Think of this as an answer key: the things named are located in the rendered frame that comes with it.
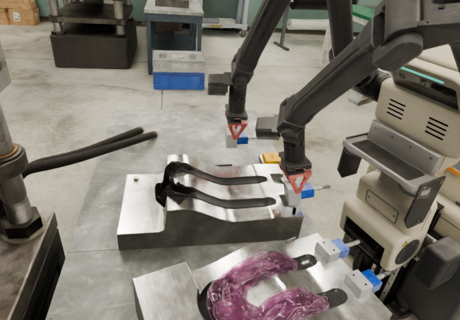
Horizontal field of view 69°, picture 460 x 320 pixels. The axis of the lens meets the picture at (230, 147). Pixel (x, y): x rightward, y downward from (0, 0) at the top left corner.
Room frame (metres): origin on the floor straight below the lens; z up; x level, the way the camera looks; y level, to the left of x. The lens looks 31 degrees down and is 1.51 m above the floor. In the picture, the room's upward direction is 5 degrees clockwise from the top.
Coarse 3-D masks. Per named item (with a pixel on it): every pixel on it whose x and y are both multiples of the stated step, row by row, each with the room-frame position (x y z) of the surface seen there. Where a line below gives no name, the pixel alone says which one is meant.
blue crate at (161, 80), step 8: (160, 72) 3.70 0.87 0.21; (168, 72) 3.71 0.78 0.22; (176, 72) 3.73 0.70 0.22; (160, 80) 3.70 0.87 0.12; (168, 80) 3.72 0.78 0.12; (176, 80) 3.74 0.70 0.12; (184, 80) 3.76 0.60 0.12; (192, 80) 3.78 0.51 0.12; (200, 80) 3.80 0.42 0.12; (160, 88) 3.70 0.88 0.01; (168, 88) 3.72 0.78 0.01; (176, 88) 3.74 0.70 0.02; (184, 88) 3.76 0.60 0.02; (192, 88) 3.78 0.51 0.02; (200, 88) 3.80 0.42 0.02
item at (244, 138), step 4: (228, 128) 1.06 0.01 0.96; (228, 132) 1.03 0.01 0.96; (236, 132) 1.03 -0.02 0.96; (244, 132) 1.06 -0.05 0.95; (228, 136) 1.01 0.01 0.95; (240, 136) 1.03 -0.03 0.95; (244, 136) 1.03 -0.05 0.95; (248, 136) 1.05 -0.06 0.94; (252, 136) 1.05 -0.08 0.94; (256, 136) 1.05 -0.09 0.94; (228, 140) 1.01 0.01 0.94; (232, 140) 1.01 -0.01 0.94; (236, 140) 1.01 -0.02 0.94; (240, 140) 1.02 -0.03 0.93; (244, 140) 1.02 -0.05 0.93; (228, 144) 1.01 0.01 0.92; (232, 144) 1.01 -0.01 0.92; (236, 144) 1.02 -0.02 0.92; (228, 148) 1.01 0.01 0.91
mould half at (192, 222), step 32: (192, 160) 0.88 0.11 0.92; (128, 192) 0.78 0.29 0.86; (224, 192) 0.79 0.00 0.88; (256, 192) 0.80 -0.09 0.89; (128, 224) 0.65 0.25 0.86; (160, 224) 0.66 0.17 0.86; (192, 224) 0.65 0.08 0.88; (224, 224) 0.67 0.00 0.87; (256, 224) 0.68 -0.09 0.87; (288, 224) 0.70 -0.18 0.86
